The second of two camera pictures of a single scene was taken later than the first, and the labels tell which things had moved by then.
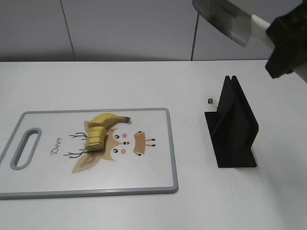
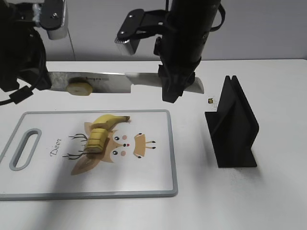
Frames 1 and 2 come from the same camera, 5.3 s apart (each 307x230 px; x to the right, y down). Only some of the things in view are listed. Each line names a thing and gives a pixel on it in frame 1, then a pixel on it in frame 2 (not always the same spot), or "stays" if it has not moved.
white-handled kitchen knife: (236, 23) to (113, 82)
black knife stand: (232, 128) stays
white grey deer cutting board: (45, 157) stays
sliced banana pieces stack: (96, 137) stays
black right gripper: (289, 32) to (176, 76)
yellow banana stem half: (107, 120) stays
